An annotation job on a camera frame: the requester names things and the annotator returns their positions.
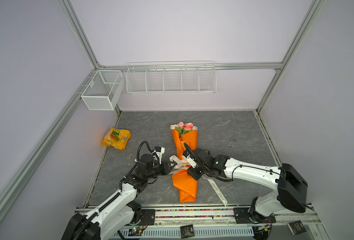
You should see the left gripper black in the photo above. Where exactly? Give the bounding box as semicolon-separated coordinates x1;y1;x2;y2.
145;160;176;180

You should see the white ribbon gold lettering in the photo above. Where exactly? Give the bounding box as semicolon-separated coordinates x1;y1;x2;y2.
169;154;228;207

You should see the orange wrapping paper sheet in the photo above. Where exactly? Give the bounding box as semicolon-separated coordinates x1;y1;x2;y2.
171;130;198;203

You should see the dark pink fake rose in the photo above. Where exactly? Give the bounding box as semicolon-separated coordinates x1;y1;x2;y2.
184;123;194;131

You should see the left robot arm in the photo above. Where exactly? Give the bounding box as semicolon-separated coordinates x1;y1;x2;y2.
62;153;177;240

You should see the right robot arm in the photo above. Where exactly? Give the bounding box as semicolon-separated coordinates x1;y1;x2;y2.
183;148;308;224

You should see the yellow snack bag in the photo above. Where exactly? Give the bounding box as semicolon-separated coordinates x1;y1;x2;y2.
101;128;131;150

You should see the black box centre front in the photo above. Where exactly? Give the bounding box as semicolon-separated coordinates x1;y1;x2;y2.
180;225;195;239

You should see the black box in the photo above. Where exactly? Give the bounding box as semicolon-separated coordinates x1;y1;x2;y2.
180;225;195;239
287;220;307;236

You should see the white mesh box basket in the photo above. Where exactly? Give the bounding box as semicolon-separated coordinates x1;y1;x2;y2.
81;70;125;111

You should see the black box right front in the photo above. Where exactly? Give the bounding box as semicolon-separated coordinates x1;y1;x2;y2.
287;220;307;236

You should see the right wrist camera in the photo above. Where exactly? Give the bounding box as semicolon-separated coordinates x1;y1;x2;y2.
183;154;197;168

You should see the aluminium front rail frame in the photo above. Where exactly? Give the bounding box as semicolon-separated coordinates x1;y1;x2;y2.
74;203;328;240

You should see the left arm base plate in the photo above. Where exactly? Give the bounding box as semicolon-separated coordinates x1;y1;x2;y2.
129;209;156;226

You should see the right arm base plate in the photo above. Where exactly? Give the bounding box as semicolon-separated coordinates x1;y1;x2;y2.
233;207;276;224

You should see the white slotted cable duct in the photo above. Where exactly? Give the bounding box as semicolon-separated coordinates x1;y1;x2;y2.
120;226;255;240

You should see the white wire wall shelf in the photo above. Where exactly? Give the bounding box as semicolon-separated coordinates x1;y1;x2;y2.
126;61;217;95

